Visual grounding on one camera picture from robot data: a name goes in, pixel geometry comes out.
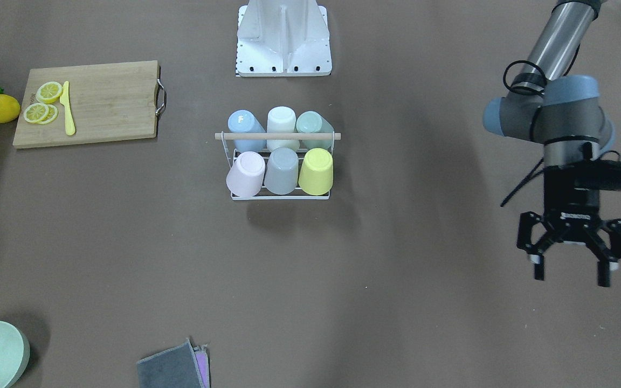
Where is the yellow plastic knife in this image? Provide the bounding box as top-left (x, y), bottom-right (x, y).
top-left (59, 81), bottom-right (76, 136)

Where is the pink plastic cup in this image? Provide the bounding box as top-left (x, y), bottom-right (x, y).
top-left (226, 151), bottom-right (266, 197)

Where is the white plastic cup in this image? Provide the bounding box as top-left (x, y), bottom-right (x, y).
top-left (266, 106), bottom-right (300, 152)

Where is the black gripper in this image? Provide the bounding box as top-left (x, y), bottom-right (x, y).
top-left (516, 162), bottom-right (621, 288)

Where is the white wire cup rack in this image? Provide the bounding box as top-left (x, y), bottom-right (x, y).
top-left (215, 131), bottom-right (342, 201)

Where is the grey plastic cup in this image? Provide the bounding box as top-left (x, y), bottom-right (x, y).
top-left (264, 148), bottom-right (300, 196)

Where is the grey folded cloth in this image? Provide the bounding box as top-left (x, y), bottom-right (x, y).
top-left (136, 339), bottom-right (212, 387)

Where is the yellow plastic cup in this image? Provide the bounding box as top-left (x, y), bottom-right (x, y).
top-left (298, 148), bottom-right (334, 196)

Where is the green plastic cup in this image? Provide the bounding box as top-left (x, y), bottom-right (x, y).
top-left (295, 111), bottom-right (335, 134)

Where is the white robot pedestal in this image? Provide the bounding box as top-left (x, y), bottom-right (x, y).
top-left (235, 1), bottom-right (333, 77)

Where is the lemon slice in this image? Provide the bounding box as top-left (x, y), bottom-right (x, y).
top-left (23, 102), bottom-right (59, 124)
top-left (35, 81), bottom-right (63, 104)

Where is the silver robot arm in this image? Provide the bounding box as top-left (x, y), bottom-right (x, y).
top-left (483, 1), bottom-right (621, 287)

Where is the blue plastic cup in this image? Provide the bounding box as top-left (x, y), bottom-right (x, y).
top-left (227, 109), bottom-right (266, 153)

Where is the wooden cutting board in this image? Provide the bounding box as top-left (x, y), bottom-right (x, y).
top-left (12, 60), bottom-right (166, 149)

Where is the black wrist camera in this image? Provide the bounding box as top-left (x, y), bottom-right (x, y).
top-left (574, 160), bottom-right (621, 191)

